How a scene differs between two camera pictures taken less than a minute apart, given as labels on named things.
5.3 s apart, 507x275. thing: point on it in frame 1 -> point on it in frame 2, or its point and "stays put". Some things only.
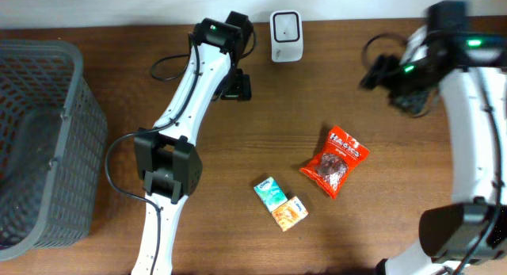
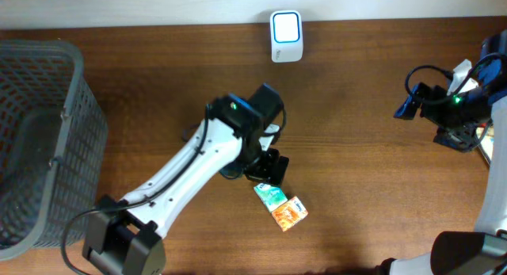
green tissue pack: (271, 193) stays put
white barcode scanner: (286, 36) stays put
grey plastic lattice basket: (53, 142) stays put
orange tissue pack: (290, 213) stays put
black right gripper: (385, 74) -> (454, 137)
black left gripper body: (236, 89) -> (268, 169)
